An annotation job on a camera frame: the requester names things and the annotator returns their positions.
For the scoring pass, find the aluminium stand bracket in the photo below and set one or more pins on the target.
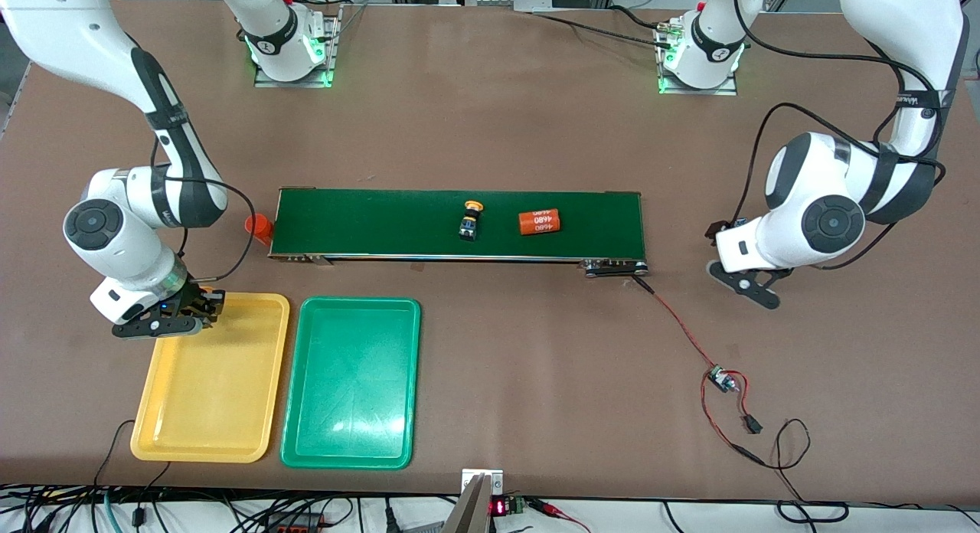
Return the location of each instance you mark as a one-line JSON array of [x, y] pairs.
[[475, 510]]

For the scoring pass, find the green belt conveyor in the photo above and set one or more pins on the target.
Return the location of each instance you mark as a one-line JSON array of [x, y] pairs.
[[367, 223]]

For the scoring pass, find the green plastic tray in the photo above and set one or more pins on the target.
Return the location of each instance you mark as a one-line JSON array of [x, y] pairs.
[[352, 380]]

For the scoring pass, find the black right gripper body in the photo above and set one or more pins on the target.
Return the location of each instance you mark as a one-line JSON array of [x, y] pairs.
[[197, 298]]

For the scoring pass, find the small speed controller board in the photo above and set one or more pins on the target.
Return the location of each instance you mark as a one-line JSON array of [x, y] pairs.
[[718, 378]]

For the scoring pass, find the black connector plug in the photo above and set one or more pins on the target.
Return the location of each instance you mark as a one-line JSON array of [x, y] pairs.
[[753, 424]]

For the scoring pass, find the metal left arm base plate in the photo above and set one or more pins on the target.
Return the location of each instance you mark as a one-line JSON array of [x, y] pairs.
[[697, 91]]

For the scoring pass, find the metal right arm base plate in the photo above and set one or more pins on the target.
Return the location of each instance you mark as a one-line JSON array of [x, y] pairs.
[[291, 83]]

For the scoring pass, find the yellow cap push button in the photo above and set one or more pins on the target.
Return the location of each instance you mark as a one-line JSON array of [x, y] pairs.
[[468, 228]]

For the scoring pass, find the black power strip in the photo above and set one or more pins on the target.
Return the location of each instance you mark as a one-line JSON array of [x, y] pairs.
[[295, 524]]

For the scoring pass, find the red LED display module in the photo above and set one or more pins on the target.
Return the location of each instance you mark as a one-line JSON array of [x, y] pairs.
[[499, 507]]

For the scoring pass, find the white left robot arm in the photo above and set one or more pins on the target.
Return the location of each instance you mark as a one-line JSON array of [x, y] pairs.
[[827, 211]]

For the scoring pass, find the red clip lead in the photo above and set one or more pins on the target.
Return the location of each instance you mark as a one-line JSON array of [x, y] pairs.
[[559, 511]]

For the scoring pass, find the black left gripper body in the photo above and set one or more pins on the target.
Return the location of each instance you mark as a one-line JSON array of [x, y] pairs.
[[717, 230]]

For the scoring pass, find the yellow plastic tray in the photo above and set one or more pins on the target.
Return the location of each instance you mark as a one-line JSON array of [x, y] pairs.
[[210, 395]]

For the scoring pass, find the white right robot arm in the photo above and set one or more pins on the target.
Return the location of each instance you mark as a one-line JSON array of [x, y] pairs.
[[115, 242]]

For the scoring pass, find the orange 4680 cylinder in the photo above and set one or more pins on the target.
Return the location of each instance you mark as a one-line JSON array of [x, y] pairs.
[[540, 222], [259, 228]]

